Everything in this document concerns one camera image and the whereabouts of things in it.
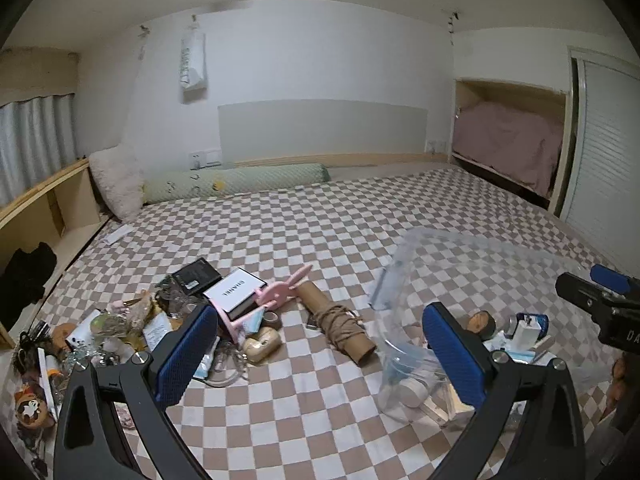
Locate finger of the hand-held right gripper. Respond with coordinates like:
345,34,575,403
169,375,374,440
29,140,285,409
589,263,640,296
555,271,620,312

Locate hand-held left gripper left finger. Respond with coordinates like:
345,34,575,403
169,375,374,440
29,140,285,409
52,302,221,480

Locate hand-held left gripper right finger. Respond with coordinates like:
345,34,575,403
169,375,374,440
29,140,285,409
421,302,586,480

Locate clear plastic scissors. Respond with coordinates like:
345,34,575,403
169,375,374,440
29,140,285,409
202,350,251,389

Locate blue white face mask pack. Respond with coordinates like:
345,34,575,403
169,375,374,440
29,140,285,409
500,347,538,365
192,345,221,382
239,307,267,336

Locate white paper card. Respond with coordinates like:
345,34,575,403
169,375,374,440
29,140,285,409
144,314,173,353

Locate large brown tape roll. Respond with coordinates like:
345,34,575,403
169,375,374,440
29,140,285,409
467,310,497,338

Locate white round jar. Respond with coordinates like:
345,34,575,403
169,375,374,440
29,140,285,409
397,376,432,408

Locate small white box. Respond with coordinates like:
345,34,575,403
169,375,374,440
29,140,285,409
515,320,543,353

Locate white box with black edges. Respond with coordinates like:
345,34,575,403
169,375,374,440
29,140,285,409
202,268,268,322

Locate dried flowers in plastic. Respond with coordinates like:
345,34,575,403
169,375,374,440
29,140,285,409
90,305,151,343

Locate black flat box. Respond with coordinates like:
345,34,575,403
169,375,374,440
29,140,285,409
171,257,223,297

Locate pink rabbit phone stand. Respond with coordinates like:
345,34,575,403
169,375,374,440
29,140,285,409
209,266,314,347

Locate cardboard tube with twine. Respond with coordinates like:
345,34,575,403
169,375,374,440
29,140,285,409
295,281,377,366

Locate white slatted sliding door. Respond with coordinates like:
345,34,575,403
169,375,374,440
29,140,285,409
557,46,640,267

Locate white tube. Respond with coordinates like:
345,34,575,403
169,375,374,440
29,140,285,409
37,347,62,413

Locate white flat remote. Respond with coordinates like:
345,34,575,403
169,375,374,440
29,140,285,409
101,225,135,247

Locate black key bunch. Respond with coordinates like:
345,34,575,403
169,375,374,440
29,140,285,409
14,321,53,366

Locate pumpkin ghost ornament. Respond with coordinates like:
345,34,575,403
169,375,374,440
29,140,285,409
14,385,57,430

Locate pink blanket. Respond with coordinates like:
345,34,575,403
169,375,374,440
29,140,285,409
452,101,566,197

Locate black cloth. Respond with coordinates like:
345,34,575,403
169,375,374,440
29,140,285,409
0,241,58,328

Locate white fluffy pillow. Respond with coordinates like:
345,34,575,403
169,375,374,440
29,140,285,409
88,146,147,222

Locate green bolster pillow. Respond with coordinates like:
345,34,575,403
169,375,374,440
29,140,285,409
141,162,332,206

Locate wooden bedside shelf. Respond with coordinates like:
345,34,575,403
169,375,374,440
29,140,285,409
0,156,115,351

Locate grey headboard panel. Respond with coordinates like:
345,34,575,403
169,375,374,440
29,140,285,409
218,99,430,165

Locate grey curtain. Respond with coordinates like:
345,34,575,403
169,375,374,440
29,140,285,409
0,94,81,207

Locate hanging white plastic bag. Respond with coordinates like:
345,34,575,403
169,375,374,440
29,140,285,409
179,16,208,92

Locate wooden alcove frame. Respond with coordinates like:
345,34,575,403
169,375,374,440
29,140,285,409
449,77,574,212

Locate white wall socket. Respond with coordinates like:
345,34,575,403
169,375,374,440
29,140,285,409
189,147,223,170

